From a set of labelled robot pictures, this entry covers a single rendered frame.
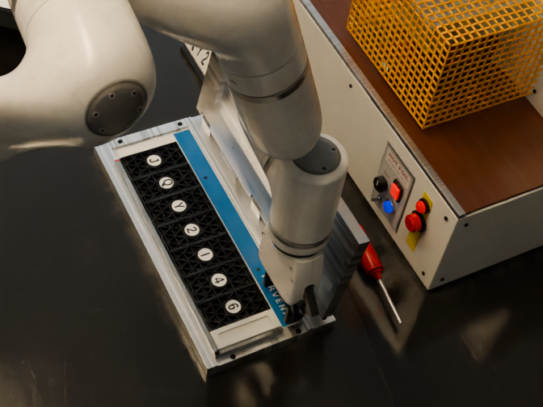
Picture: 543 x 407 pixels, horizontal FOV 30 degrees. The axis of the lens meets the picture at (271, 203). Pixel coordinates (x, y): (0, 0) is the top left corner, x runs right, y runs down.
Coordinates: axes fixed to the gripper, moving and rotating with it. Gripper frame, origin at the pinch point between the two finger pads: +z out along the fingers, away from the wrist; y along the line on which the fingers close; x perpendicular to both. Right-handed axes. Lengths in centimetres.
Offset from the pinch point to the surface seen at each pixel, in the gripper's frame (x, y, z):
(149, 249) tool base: -14.5, -16.0, 1.9
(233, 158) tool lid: 3.4, -24.9, -1.5
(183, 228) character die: -8.4, -16.9, 1.0
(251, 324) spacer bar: -6.2, 2.0, 1.1
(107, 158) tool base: -13.8, -34.8, 1.9
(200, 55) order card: 10, -50, 1
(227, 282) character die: -6.4, -5.7, 1.0
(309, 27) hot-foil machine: 21.9, -37.2, -12.7
